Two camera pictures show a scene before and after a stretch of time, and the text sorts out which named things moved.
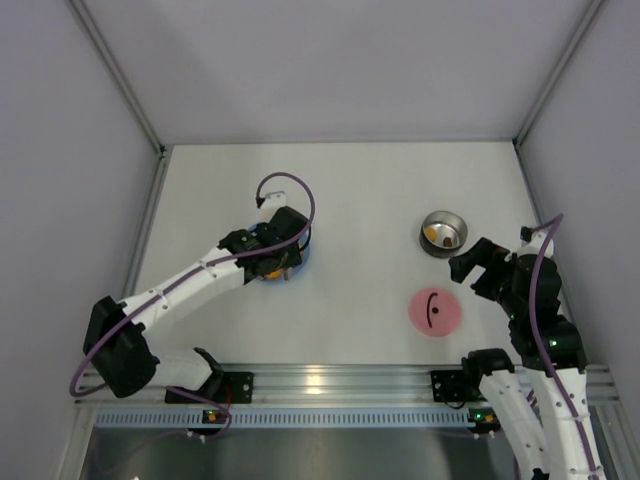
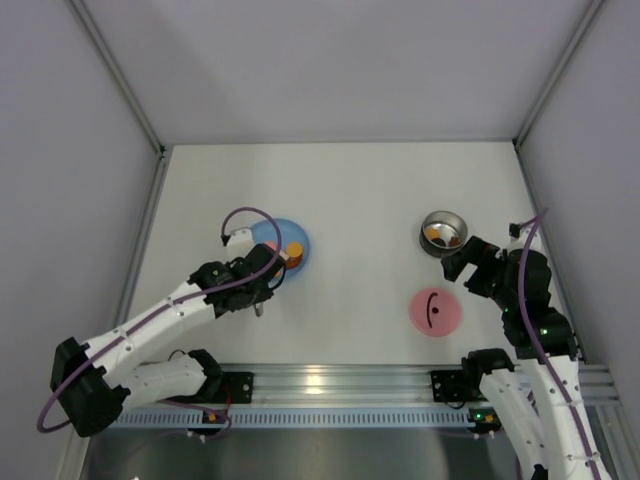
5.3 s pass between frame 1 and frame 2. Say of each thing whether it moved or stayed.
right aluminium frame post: stayed
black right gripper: stayed
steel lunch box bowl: stayed
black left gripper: moved
